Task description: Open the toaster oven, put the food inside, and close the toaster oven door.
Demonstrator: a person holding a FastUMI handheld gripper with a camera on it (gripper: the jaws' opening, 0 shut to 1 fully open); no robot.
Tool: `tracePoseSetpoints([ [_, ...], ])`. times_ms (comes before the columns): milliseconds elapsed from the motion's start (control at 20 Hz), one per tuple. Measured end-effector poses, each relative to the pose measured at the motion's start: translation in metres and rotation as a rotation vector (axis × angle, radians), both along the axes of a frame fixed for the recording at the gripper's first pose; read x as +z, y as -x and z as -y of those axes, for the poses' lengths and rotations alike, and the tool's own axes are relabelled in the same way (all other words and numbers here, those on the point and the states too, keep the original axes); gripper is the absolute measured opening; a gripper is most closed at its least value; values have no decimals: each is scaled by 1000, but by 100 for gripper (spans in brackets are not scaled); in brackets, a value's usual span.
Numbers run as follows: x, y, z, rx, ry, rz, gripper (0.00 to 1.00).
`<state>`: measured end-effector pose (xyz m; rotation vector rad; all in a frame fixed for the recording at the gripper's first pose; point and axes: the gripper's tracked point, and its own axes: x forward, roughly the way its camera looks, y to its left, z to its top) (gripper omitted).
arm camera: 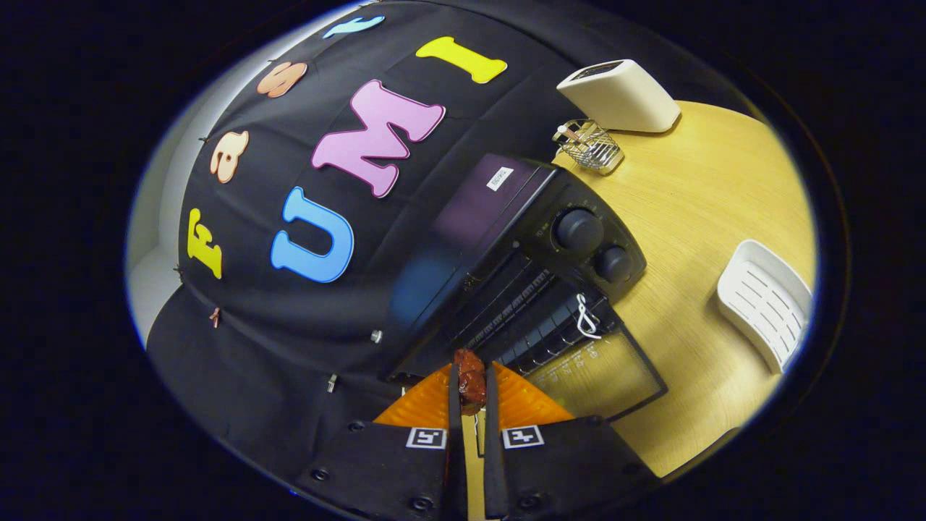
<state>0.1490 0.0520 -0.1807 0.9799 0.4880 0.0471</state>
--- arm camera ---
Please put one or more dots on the black backdrop cloth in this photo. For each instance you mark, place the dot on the black backdrop cloth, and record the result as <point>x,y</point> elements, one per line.
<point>275,347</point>

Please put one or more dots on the brown roasted chicken drumstick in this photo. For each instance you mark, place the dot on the brown roasted chicken drumstick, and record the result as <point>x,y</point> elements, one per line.
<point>472,380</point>

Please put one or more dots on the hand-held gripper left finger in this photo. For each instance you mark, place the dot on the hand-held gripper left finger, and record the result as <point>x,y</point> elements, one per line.
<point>454,463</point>

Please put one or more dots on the black toaster oven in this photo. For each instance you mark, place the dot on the black toaster oven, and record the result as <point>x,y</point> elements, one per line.
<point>499,239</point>

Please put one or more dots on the white ribbed plastic tray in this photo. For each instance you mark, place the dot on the white ribbed plastic tray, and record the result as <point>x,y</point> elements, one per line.
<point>763,304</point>

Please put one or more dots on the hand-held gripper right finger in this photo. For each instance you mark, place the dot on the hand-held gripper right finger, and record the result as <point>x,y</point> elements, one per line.
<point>493,463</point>

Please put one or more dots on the white slot toaster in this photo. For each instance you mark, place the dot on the white slot toaster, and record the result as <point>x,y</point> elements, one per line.
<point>622,98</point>

